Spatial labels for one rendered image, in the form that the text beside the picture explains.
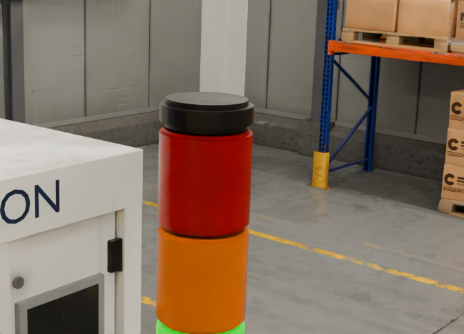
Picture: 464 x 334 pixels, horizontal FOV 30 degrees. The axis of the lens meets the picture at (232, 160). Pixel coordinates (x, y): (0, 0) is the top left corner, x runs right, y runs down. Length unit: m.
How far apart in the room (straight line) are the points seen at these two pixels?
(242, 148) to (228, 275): 0.07
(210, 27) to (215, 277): 2.60
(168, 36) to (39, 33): 2.14
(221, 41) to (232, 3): 0.14
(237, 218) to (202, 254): 0.03
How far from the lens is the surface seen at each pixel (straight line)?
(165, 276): 0.47
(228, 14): 2.99
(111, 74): 10.92
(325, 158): 9.42
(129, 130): 11.06
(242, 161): 0.45
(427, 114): 10.35
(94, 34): 10.67
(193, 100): 0.45
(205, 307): 0.46
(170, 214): 0.45
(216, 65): 3.03
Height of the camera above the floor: 2.41
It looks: 13 degrees down
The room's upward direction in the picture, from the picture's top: 2 degrees clockwise
